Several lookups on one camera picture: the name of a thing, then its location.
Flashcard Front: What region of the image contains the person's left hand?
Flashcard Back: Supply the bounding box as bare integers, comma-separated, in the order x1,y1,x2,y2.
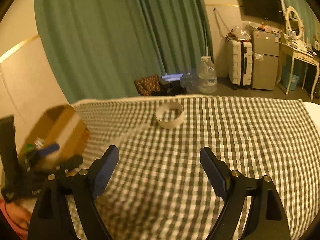
1,199,31,234

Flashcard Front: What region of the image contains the brown cardboard box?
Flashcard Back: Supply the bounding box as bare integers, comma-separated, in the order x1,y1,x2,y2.
18,105,90,170

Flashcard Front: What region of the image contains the brown patterned stool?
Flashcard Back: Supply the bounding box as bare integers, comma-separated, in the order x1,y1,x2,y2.
134,75,161,96

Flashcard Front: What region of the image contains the green curtain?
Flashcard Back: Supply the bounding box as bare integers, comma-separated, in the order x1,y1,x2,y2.
34,0,213,103
284,0,319,45

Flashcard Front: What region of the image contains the large clear water jug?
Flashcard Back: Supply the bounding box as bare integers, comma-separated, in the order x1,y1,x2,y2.
197,56,217,94

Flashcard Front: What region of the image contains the white dressing table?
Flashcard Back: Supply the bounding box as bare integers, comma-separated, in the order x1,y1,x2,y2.
276,42,319,100

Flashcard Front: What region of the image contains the white hard suitcase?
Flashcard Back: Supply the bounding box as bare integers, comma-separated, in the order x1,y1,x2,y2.
227,40,253,90

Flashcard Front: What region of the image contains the grey mini fridge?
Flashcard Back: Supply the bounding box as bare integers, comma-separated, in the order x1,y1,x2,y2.
251,29,279,90

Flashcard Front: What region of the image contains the oval white vanity mirror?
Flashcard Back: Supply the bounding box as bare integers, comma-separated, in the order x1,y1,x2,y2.
285,7,304,40

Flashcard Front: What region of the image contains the white paper tape ring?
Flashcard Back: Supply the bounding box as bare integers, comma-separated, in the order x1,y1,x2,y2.
154,101,186,130

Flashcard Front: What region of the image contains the black wall television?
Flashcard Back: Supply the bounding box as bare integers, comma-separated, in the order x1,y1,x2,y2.
241,0,285,25

